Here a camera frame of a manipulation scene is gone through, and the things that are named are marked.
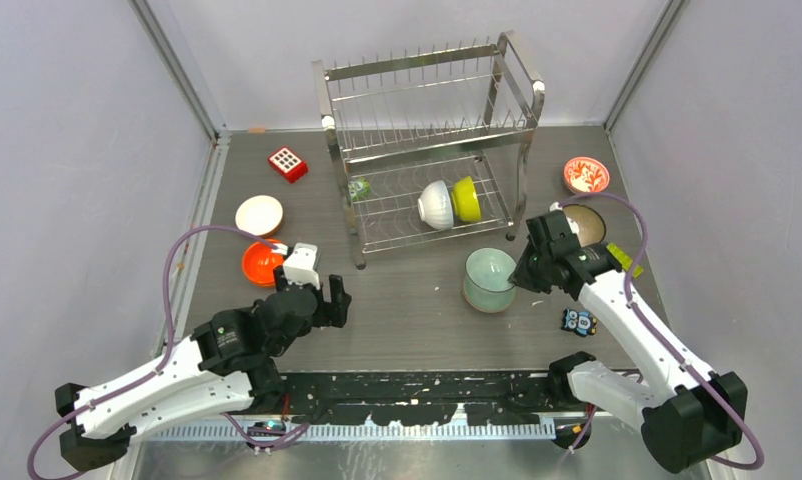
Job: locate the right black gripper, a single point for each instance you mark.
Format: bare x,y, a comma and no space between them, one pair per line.
522,277

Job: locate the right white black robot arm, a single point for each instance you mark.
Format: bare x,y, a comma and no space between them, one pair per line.
684,411

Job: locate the pale green bowl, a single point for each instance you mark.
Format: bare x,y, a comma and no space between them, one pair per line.
485,300
489,270

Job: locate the orange bowl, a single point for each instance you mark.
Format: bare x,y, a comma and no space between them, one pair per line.
264,255
263,277

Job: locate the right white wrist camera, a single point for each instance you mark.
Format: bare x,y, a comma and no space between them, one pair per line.
574,226

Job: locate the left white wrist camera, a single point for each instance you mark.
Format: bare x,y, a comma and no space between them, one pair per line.
300,264

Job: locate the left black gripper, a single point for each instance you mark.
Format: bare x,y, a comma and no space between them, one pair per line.
333,312

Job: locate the dark blue bowl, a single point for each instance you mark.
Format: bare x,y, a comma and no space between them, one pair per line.
593,228

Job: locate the steel two-tier dish rack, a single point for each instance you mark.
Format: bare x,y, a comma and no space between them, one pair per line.
402,121

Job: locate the small green patterned object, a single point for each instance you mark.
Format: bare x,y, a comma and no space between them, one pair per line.
359,189

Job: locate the lime green brick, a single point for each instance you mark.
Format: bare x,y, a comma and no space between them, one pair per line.
624,259

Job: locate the white bowl in rack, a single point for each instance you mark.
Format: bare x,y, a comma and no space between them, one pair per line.
435,207

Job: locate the blue cartoon sticker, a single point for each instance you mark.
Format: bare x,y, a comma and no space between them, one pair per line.
580,322

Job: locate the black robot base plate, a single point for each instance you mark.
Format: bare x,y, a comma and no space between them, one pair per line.
414,398

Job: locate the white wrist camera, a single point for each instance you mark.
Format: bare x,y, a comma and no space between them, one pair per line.
574,226
300,264

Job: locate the red white patterned bowl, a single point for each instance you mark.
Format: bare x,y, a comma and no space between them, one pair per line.
586,175

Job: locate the red white grid block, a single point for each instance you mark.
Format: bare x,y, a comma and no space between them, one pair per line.
288,164

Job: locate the yellow bowl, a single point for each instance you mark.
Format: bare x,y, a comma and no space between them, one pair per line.
465,200

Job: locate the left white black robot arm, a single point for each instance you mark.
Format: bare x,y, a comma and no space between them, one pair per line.
225,365

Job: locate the white bowl brown outside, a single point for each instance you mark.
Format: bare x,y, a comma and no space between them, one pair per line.
260,215

